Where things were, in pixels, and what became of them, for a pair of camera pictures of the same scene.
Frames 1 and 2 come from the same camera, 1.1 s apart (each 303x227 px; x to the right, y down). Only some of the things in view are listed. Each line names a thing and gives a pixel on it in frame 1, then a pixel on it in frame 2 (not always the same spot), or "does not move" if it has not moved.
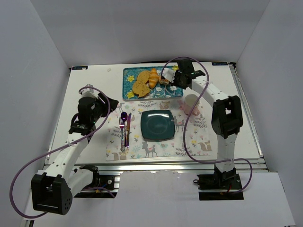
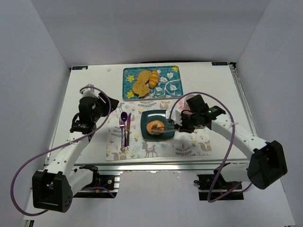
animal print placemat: x=124 y=142 does not move
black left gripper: x=104 y=104 does not move
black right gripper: x=175 y=78 → x=183 y=121
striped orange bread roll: x=153 y=80 does not move
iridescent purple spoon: x=124 y=116 does not move
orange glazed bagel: x=164 y=81 → x=155 y=125
